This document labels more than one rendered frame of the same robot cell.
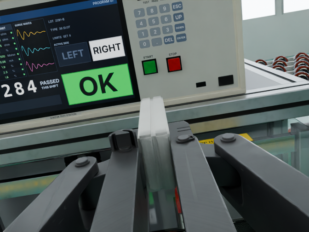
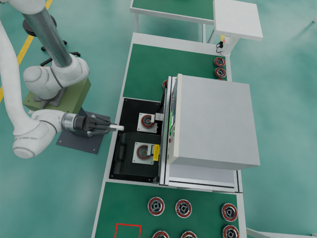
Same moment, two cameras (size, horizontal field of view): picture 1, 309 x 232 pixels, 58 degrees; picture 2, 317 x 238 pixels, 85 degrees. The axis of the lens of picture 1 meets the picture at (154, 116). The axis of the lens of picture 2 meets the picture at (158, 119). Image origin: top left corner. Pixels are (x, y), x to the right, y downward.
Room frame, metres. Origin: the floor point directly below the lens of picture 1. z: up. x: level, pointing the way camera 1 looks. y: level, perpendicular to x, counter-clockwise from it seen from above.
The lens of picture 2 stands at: (0.30, -0.29, 2.04)
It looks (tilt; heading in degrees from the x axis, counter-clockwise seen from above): 67 degrees down; 80
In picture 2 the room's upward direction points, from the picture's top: 15 degrees clockwise
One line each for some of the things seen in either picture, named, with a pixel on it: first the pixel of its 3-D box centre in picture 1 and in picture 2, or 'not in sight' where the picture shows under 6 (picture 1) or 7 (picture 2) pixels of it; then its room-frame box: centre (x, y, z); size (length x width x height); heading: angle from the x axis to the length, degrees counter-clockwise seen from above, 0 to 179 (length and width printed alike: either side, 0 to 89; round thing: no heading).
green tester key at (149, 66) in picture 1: (149, 66); not in sight; (0.44, -0.01, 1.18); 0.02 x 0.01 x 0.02; 88
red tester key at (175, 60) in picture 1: (174, 64); not in sight; (0.44, -0.04, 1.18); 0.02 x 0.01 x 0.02; 88
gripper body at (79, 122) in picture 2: not in sight; (86, 123); (0.00, 0.01, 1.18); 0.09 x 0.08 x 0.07; 178
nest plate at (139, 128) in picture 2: not in sight; (147, 123); (0.31, 0.20, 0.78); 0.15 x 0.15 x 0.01; 88
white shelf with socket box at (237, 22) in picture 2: not in sight; (224, 40); (0.92, 0.97, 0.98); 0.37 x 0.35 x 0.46; 88
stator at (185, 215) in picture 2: not in sight; (183, 208); (0.60, -0.39, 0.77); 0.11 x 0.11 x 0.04
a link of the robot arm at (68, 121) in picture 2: not in sight; (71, 122); (-0.08, 0.01, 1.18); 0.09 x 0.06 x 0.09; 88
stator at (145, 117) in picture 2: not in sight; (147, 121); (0.31, 0.20, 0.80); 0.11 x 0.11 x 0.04
